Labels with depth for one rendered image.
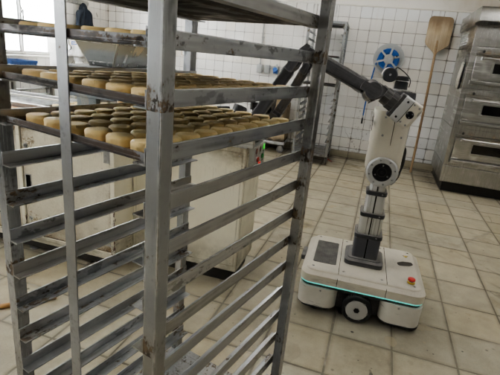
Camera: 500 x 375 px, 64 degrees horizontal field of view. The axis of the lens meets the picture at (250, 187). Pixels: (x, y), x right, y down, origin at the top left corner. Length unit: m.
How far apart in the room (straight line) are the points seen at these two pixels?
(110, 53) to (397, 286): 1.94
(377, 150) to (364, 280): 0.68
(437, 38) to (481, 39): 1.02
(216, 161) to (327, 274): 0.85
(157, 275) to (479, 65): 4.74
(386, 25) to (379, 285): 4.45
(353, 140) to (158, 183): 5.65
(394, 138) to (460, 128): 3.14
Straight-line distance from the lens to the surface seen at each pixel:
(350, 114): 6.17
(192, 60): 1.38
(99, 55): 2.43
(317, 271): 2.25
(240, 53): 0.83
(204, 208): 2.35
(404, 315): 2.33
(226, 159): 2.22
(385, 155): 2.17
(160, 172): 0.65
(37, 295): 1.18
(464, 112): 5.18
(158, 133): 0.63
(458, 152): 5.24
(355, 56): 6.14
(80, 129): 0.85
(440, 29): 6.13
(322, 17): 1.15
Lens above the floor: 1.31
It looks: 18 degrees down
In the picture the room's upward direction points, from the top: 6 degrees clockwise
